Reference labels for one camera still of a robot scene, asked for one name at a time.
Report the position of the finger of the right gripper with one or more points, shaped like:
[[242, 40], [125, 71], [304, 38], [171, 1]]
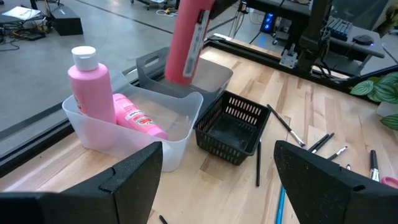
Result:
[[224, 7]]

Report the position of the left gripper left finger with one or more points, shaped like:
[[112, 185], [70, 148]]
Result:
[[133, 186]]

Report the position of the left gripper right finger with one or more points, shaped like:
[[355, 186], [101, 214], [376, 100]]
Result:
[[326, 193]]

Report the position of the small black silver paintbrush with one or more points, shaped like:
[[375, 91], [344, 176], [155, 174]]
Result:
[[337, 153]]

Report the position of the dark paintbrush orange tip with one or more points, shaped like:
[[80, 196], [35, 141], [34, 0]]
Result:
[[163, 219]]

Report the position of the thin black paintbrush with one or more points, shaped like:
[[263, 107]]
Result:
[[317, 144], [258, 161], [325, 142]]

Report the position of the red paint bottle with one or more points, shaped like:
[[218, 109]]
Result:
[[183, 40]]

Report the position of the hot pink paint bottle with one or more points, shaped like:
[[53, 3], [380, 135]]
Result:
[[136, 119]]

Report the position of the long black silver-ferrule paintbrush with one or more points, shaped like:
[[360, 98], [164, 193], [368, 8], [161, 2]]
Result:
[[286, 125]]

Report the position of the light pink paint bottle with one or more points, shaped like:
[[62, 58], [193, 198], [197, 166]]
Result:
[[93, 90]]

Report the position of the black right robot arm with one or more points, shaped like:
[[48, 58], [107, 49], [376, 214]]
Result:
[[314, 34]]

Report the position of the pink scissors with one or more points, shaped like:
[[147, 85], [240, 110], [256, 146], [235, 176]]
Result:
[[390, 182]]

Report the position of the grey plastic bin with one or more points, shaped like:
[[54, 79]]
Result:
[[214, 77]]

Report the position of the clear plastic bin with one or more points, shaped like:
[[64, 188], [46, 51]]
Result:
[[183, 130]]

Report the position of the white plant pot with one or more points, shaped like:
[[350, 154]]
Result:
[[387, 109]]

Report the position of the black mesh basket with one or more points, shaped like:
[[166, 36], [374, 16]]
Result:
[[233, 130]]

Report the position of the green striped leaf plant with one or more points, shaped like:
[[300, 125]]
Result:
[[382, 90]]

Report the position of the black keyboard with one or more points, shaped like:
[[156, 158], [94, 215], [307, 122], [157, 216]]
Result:
[[340, 28]]

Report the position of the grey desk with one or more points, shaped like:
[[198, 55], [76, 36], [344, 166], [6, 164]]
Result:
[[357, 48]]

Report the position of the black computer mouse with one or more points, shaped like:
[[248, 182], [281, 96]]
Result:
[[363, 39]]

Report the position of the black floor box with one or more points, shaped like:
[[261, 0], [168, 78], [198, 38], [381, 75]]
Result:
[[66, 21]]

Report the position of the white paper sheet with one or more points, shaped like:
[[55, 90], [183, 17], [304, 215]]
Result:
[[21, 13]]

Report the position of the silver metal bracket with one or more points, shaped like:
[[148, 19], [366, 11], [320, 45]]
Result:
[[287, 57]]

